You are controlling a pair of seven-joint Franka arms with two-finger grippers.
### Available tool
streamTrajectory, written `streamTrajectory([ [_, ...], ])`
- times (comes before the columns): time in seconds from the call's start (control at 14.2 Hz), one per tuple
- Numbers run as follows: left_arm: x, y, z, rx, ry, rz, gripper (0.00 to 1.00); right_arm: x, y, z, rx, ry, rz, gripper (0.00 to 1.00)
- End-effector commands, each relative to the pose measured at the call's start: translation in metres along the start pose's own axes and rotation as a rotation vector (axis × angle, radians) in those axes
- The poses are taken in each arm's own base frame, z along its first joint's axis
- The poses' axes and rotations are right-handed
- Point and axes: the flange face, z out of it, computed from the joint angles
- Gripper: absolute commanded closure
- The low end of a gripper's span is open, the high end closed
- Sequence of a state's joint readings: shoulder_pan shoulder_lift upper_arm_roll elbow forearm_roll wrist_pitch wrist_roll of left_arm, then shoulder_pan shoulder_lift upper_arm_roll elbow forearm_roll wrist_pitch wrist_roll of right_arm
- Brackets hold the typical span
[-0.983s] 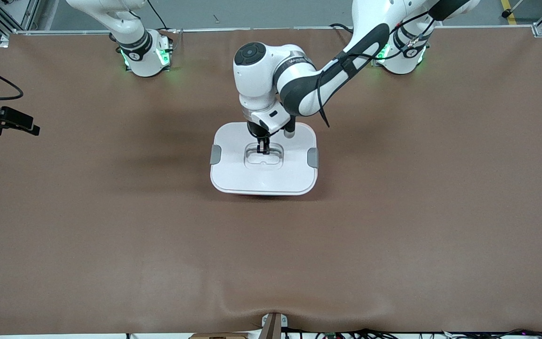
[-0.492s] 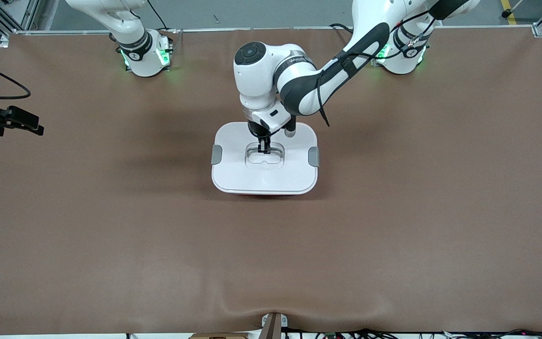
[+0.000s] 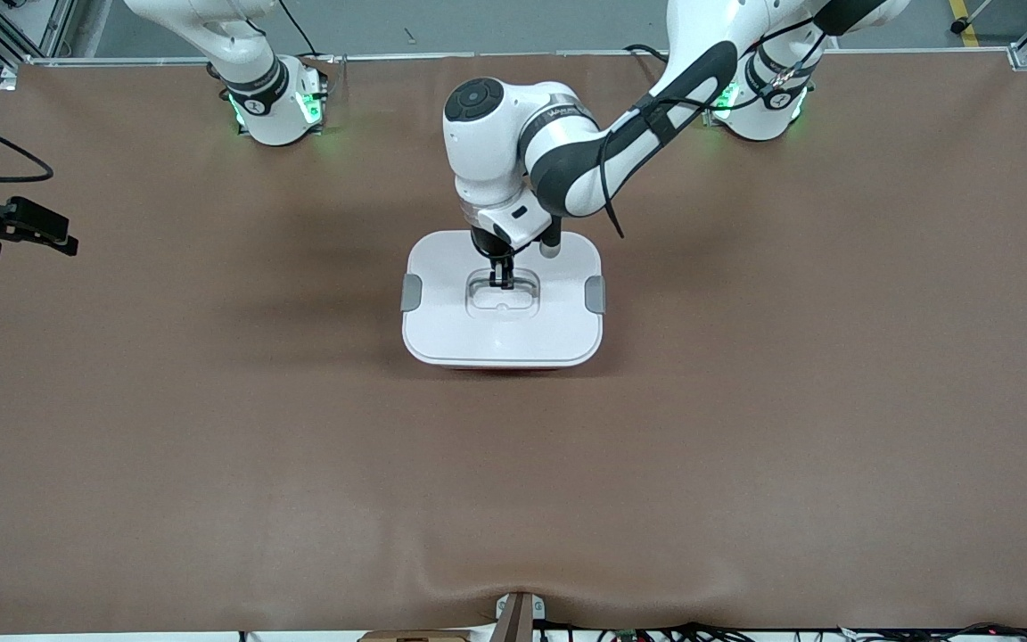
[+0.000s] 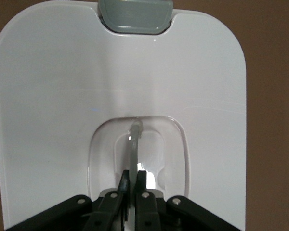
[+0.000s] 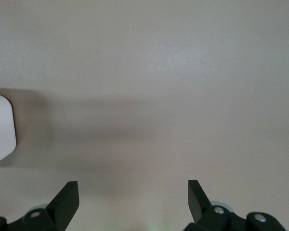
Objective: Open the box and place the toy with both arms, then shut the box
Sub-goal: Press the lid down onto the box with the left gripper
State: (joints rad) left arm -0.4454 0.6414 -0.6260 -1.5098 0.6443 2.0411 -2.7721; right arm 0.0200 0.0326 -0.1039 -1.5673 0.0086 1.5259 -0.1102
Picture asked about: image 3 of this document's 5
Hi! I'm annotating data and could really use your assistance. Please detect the white box lid grey clips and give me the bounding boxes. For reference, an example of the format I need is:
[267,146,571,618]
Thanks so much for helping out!
[400,230,606,369]

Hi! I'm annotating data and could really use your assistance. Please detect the pink plastic box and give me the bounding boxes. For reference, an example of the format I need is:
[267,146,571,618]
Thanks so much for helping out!
[438,361,572,372]

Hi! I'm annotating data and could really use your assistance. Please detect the brown table mat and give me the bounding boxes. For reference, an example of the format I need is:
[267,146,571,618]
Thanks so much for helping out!
[0,52,1027,636]

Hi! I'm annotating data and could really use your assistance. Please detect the grey metal rod black foot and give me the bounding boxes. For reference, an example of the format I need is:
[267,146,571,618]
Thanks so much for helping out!
[950,0,998,35]

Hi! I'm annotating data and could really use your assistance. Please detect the black left arm base cables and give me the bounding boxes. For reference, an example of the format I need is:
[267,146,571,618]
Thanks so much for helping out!
[625,43,684,72]

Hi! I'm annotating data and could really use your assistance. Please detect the black right arm base cable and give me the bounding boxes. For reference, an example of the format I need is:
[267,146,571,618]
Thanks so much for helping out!
[280,0,329,63]

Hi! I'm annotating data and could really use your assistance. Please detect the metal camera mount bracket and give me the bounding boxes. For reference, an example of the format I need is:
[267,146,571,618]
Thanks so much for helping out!
[494,591,546,642]

